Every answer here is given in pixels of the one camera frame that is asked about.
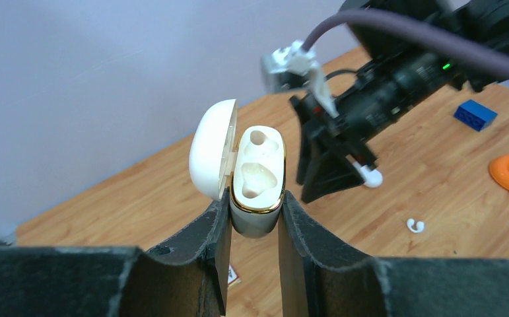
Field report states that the white clip earbud middle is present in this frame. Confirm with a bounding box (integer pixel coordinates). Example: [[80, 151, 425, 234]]
[[406, 218, 425, 234]]

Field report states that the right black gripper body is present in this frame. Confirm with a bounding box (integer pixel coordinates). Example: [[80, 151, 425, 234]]
[[290, 61, 417, 168]]

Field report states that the playing card box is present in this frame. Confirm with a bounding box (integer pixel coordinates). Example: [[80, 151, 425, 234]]
[[228, 264, 241, 289]]

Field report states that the blue object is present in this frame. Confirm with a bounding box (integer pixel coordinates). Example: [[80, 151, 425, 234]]
[[453, 100, 498, 132]]

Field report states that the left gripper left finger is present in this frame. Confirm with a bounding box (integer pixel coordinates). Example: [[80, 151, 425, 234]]
[[0, 192, 232, 316]]

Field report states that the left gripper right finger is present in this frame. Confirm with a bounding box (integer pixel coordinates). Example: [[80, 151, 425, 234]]
[[278, 192, 509, 317]]

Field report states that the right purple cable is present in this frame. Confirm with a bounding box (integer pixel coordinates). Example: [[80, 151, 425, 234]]
[[302, 9, 509, 82]]

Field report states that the white stem earbud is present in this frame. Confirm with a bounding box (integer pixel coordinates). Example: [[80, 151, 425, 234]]
[[353, 162, 383, 188]]

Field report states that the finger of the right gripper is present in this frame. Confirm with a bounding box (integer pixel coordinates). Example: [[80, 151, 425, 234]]
[[300, 145, 363, 203], [296, 131, 312, 185]]

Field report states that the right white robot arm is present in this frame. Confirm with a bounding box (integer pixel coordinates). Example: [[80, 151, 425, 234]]
[[286, 1, 509, 203]]

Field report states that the white gold earbud case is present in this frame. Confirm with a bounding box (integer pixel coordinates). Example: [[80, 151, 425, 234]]
[[189, 99, 286, 238]]

